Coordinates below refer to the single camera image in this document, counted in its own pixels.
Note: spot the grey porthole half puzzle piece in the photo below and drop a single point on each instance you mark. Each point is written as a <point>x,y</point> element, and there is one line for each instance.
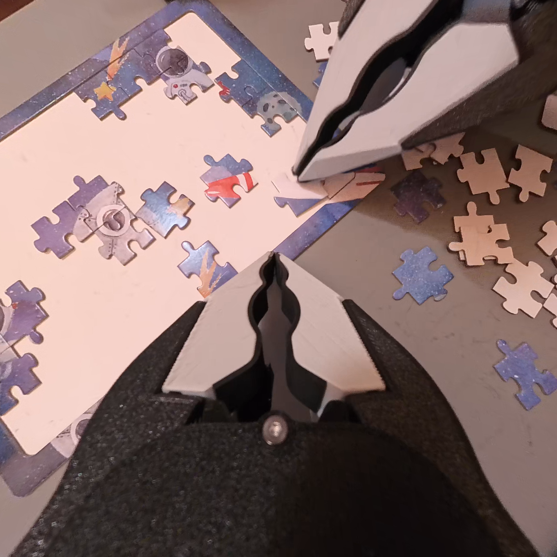
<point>117,237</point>

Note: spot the red rocket puzzle piece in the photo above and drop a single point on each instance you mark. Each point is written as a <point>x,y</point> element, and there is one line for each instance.
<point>226,178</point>

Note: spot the grey moon puzzle piece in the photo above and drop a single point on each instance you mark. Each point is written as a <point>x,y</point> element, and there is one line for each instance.
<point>276,108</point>

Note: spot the joined comet star puzzle pieces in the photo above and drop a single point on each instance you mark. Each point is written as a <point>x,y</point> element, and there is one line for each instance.
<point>117,78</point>

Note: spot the grey satellite puzzle piece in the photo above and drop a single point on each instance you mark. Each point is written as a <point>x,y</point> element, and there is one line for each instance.
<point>93,196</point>

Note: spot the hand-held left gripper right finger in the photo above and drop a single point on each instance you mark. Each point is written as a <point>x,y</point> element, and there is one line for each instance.
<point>335,343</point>

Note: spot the blue space puzzle frame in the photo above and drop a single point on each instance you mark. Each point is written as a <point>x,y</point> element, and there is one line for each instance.
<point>43,130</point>

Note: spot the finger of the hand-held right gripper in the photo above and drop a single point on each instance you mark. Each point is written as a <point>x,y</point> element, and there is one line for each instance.
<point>435,95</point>
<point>348,65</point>

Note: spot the blue starry puzzle piece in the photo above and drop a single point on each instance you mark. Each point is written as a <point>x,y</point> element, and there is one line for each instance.
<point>422,276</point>
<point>524,374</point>

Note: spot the white astronaut puzzle piece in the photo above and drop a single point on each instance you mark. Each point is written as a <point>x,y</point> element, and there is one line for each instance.
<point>182,74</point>

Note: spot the pile of puzzle pieces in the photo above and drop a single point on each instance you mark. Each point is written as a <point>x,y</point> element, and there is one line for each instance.
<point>483,174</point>

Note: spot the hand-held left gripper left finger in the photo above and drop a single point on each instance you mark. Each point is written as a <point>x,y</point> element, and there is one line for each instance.
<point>209,343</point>

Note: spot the plain purple puzzle piece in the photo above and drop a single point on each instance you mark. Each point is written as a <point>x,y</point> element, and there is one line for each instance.
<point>54,230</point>

